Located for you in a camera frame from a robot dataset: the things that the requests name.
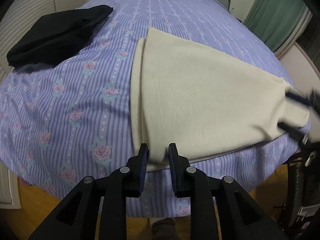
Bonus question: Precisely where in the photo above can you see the purple floral bed sheet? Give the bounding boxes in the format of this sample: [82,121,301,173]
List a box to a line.
[1,0,298,217]

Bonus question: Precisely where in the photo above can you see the folded black garment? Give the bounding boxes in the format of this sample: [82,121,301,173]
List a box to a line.
[7,5,113,68]

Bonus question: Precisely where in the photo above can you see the cream white pants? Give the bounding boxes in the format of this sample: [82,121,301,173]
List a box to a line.
[130,28,309,171]

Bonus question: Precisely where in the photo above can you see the green curtain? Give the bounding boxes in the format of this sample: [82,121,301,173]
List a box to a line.
[244,0,308,52]

